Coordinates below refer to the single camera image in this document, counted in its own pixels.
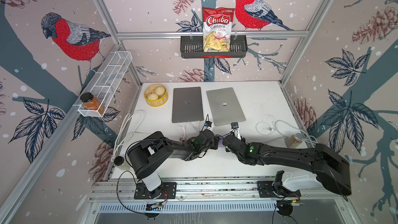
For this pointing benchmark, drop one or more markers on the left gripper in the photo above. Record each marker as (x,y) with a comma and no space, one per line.
(215,143)

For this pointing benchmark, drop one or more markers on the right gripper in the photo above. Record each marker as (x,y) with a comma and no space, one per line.
(241,140)

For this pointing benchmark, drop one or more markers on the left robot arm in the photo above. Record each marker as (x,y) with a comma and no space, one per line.
(145,156)

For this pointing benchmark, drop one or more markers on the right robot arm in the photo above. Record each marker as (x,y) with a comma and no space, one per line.
(317,167)

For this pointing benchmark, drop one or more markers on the silver laptop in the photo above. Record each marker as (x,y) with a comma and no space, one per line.
(225,107)

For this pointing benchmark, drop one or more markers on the dark grey laptop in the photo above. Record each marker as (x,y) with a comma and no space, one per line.
(187,105)

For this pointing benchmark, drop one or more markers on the purple power strip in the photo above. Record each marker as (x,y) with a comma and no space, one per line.
(220,141)

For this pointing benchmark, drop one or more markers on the brown jar silver lid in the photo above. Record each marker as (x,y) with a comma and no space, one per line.
(294,140)

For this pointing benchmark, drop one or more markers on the clear jar black lid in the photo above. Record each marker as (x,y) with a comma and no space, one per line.
(121,163)

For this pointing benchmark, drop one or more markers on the Chuba cassava chips bag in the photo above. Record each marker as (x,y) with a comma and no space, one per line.
(217,29)

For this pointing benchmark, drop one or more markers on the orange sauce jar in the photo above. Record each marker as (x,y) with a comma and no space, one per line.
(92,103)

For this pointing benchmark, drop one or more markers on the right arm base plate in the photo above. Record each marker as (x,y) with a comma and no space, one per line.
(266,189)

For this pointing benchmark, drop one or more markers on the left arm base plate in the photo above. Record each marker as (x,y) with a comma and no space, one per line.
(166,190)

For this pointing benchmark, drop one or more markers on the black wire wall basket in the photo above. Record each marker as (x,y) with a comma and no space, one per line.
(192,48)

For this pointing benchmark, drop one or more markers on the white wire wall shelf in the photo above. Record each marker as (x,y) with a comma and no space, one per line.
(107,81)

